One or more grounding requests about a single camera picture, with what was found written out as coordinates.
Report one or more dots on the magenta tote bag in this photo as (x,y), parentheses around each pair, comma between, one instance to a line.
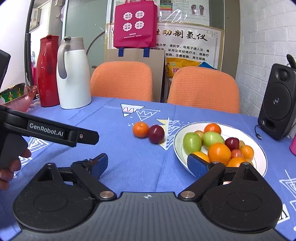
(135,25)

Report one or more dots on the dark red plum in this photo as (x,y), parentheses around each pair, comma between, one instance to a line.
(156,134)
(232,143)

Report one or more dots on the blue patterned tablecloth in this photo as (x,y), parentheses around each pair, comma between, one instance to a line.
(137,165)

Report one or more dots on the white thermos jug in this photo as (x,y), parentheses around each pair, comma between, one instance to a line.
(73,75)

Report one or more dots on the left orange chair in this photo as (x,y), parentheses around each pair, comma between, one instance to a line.
(111,79)

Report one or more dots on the brown paper bag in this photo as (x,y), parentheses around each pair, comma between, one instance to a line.
(148,62)

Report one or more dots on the yellow snack bag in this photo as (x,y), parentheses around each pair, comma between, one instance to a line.
(174,64)

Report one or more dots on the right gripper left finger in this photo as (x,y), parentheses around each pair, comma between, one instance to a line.
(60,198)

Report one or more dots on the pink glass bowl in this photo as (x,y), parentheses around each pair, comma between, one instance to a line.
(23,102)

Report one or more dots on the red thermos jug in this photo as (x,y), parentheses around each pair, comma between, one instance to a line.
(46,71)

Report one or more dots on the right orange chair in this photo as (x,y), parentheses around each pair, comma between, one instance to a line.
(201,87)

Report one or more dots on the small red apple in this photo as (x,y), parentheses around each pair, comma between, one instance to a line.
(236,153)

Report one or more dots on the black speaker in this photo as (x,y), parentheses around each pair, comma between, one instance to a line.
(277,112)

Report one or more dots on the small orange in plate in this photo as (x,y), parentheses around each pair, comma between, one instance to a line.
(247,152)

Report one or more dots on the pink thermos bottle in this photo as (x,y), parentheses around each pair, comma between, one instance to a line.
(293,146)

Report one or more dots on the orange chair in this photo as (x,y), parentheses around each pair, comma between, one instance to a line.
(201,87)
(111,79)

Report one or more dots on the large orange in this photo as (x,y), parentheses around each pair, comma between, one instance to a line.
(219,152)

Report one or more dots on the orange in plate front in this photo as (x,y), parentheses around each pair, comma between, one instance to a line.
(212,127)

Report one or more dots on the dark red plum front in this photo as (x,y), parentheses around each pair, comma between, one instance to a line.
(232,143)

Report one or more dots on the green apple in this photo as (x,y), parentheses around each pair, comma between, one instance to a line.
(192,142)
(210,138)

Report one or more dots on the white plate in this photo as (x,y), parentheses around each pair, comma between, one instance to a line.
(259,160)

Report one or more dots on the white text poster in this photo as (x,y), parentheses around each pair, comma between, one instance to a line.
(192,42)

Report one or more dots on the dark red plum back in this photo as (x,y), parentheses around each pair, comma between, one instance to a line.
(156,134)

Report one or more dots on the small yellow-green fruit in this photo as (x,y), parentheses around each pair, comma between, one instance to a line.
(241,144)

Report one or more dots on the left hand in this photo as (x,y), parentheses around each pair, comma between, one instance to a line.
(6,175)

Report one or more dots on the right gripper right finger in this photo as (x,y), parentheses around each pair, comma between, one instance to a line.
(236,199)

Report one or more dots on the yellow-red apple in plate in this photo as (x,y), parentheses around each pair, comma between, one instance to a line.
(200,133)

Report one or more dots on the small mandarin on table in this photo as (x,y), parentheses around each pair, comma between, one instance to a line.
(140,129)

